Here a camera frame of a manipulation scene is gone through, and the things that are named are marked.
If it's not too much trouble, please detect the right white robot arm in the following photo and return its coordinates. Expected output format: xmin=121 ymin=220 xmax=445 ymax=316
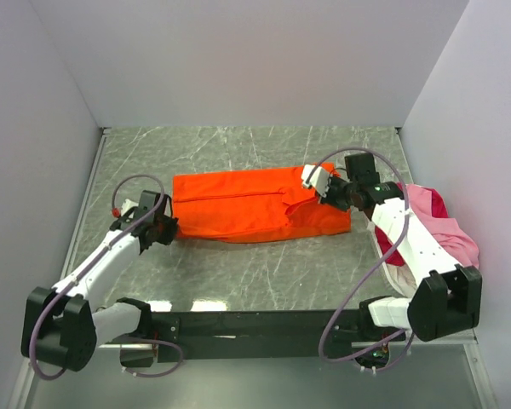
xmin=301 ymin=149 xmax=482 ymax=342

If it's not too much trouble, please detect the magenta t shirt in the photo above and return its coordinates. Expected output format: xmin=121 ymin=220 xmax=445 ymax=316
xmin=374 ymin=184 xmax=449 ymax=267

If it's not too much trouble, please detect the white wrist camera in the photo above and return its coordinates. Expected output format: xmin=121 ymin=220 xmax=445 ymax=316
xmin=301 ymin=164 xmax=332 ymax=198
xmin=112 ymin=199 xmax=138 ymax=218

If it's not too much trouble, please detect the orange t shirt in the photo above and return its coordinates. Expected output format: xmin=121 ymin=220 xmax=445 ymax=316
xmin=172 ymin=166 xmax=352 ymax=244

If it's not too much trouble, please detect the white t shirt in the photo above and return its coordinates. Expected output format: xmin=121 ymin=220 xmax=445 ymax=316
xmin=385 ymin=264 xmax=423 ymax=298

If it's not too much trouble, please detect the black base frame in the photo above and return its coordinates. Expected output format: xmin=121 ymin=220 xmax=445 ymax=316
xmin=118 ymin=309 xmax=405 ymax=368

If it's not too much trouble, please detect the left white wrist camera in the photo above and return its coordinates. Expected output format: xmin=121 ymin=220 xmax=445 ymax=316
xmin=112 ymin=199 xmax=138 ymax=218

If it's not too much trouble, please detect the pink t shirt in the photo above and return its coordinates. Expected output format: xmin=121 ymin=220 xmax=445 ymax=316
xmin=429 ymin=216 xmax=479 ymax=268

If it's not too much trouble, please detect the aluminium rail frame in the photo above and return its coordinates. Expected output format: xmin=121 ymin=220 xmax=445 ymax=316
xmin=8 ymin=127 xmax=495 ymax=409

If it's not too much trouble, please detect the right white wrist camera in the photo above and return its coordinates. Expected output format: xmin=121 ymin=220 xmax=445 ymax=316
xmin=301 ymin=164 xmax=332 ymax=198

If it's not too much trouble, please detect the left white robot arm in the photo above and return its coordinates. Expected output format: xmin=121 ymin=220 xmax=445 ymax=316
xmin=20 ymin=190 xmax=178 ymax=372

